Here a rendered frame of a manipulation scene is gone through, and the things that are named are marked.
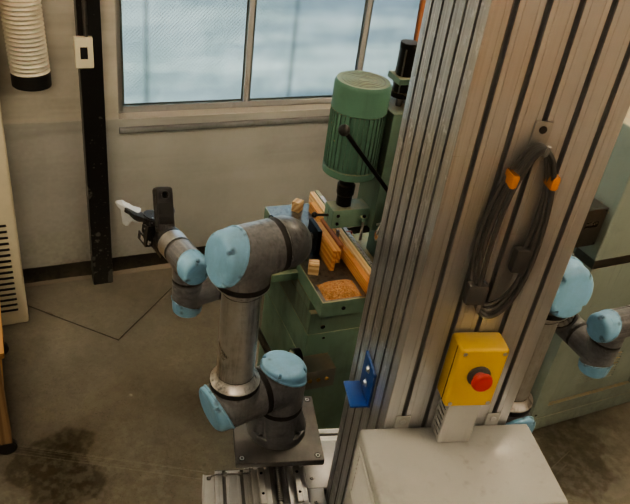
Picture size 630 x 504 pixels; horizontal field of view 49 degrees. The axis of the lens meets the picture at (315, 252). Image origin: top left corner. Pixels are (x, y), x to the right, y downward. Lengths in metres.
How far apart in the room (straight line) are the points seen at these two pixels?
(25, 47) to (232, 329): 1.80
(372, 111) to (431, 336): 1.04
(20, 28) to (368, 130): 1.47
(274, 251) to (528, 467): 0.62
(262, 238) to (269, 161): 2.30
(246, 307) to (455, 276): 0.49
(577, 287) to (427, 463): 0.49
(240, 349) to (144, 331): 1.89
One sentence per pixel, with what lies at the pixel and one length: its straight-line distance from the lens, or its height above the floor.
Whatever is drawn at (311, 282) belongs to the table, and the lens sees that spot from 2.22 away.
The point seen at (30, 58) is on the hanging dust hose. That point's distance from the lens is 3.01.
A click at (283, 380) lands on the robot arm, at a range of 1.66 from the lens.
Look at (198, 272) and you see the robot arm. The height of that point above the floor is 1.22.
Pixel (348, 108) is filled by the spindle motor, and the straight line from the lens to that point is 2.09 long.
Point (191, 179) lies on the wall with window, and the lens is 3.57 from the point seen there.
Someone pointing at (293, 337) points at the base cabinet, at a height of 0.61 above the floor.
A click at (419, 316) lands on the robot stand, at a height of 1.50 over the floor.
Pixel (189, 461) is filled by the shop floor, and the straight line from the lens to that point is 2.84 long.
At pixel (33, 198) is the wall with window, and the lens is 3.48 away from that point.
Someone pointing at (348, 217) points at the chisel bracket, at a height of 1.04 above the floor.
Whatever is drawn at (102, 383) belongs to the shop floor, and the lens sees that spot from 3.14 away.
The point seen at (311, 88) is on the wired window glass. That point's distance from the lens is 3.67.
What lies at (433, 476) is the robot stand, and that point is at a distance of 1.29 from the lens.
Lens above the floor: 2.19
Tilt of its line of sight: 33 degrees down
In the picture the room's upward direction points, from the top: 8 degrees clockwise
